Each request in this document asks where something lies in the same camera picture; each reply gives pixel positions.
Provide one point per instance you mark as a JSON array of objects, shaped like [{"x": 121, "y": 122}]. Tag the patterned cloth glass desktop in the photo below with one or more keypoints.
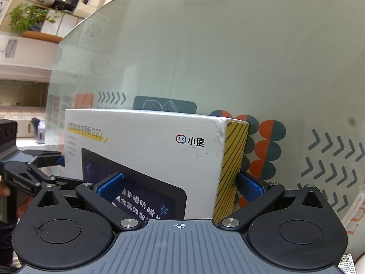
[{"x": 228, "y": 62}]

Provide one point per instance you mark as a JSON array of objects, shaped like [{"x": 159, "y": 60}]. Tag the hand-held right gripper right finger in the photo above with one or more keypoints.
[{"x": 251, "y": 189}]

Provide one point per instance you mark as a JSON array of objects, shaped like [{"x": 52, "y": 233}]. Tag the white barcode label packet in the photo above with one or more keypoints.
[{"x": 348, "y": 264}]

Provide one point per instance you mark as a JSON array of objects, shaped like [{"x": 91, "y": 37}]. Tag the white tablet box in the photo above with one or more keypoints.
[{"x": 171, "y": 148}]

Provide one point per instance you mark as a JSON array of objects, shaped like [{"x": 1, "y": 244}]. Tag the white drawer cabinet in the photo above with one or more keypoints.
[{"x": 20, "y": 91}]

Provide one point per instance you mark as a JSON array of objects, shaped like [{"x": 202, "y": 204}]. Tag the wall poster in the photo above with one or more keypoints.
[{"x": 5, "y": 1}]

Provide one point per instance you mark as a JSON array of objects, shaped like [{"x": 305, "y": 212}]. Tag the green potted plant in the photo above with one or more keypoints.
[{"x": 25, "y": 17}]

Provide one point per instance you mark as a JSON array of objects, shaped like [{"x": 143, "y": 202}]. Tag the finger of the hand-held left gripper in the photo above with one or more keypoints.
[
  {"x": 42, "y": 155},
  {"x": 61, "y": 180}
]

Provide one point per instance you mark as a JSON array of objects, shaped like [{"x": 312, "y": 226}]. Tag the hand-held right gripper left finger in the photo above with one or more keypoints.
[{"x": 110, "y": 187}]

